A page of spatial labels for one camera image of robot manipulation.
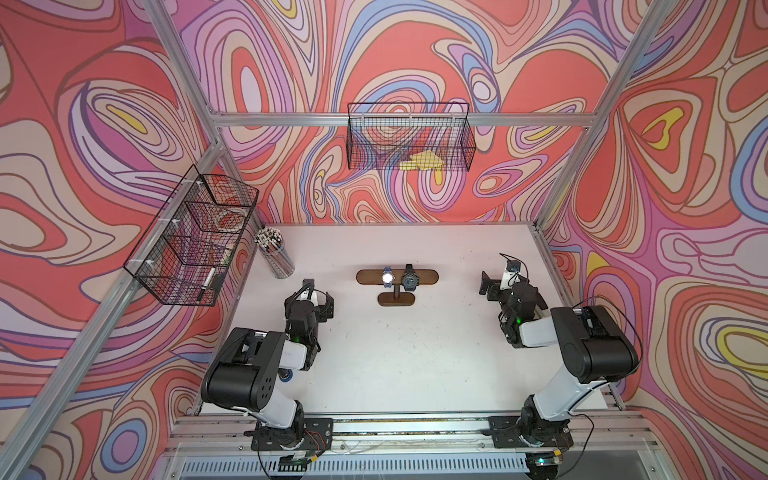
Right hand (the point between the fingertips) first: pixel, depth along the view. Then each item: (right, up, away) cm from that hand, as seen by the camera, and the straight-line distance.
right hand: (498, 278), depth 96 cm
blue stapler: (-64, -25, -15) cm, 71 cm away
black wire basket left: (-90, +10, -17) cm, 92 cm away
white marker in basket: (-81, 0, -24) cm, 84 cm away
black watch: (-30, +1, -11) cm, 32 cm away
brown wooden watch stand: (-34, -6, +1) cm, 34 cm away
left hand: (-59, -5, -3) cm, 60 cm away
